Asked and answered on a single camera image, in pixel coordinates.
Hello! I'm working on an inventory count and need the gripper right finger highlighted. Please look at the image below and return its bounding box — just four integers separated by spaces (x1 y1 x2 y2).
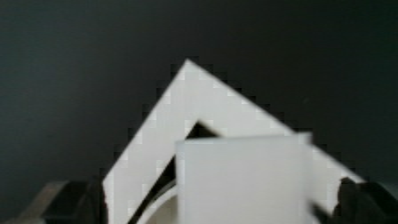
332 177 398 224

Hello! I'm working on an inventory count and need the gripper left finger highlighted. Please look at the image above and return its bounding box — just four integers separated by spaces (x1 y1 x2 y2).
5 178 108 224

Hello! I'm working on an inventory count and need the white stool leg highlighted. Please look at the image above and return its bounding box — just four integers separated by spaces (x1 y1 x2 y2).
175 134 310 224

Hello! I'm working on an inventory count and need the white U-shaped fence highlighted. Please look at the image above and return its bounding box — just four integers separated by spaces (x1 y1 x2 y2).
101 58 365 224

